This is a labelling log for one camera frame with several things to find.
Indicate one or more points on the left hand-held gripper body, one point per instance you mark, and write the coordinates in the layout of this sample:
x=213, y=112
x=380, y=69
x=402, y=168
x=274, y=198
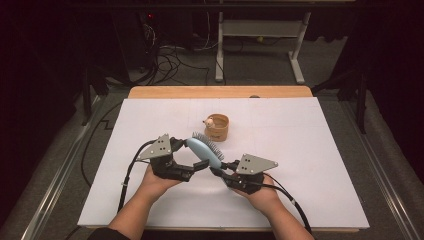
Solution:
x=166, y=168

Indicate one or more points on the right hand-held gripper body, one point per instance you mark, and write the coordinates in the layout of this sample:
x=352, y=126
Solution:
x=245, y=182

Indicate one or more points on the light blue hairbrush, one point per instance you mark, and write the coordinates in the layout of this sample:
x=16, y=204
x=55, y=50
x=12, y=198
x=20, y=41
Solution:
x=203, y=151

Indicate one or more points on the person's left hand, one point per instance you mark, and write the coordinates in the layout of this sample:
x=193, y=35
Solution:
x=155, y=185

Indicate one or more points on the person's right hand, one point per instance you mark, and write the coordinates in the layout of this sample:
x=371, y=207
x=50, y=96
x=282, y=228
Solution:
x=263, y=196

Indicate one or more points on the tan cup with animal figure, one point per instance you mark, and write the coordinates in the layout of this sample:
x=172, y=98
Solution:
x=220, y=130

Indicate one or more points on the white table board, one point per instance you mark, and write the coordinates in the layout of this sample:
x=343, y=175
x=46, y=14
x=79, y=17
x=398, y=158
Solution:
x=283, y=140

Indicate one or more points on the wooden table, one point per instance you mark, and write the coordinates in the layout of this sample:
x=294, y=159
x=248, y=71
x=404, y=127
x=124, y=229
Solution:
x=216, y=91

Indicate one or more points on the dark round table grommet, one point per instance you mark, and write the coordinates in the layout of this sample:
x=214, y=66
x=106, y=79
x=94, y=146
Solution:
x=254, y=96

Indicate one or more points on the person's dark sleeve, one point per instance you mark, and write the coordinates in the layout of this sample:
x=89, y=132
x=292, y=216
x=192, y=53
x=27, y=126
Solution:
x=106, y=235

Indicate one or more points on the black metal stand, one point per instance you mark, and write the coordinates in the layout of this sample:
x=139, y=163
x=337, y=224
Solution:
x=87, y=96
x=361, y=100

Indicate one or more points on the black computer tower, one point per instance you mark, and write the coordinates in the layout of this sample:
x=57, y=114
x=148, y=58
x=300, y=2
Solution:
x=133, y=40

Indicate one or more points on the small yellow-green ball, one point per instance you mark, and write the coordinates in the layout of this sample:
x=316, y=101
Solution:
x=260, y=39

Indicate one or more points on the dark curtain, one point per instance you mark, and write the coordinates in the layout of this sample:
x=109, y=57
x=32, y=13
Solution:
x=36, y=83
x=396, y=66

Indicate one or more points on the aluminium floor rail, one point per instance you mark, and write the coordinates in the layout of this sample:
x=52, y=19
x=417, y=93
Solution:
x=56, y=180
x=383, y=173

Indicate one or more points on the white metal stand frame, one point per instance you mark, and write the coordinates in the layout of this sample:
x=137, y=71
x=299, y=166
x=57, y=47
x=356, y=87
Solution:
x=260, y=28

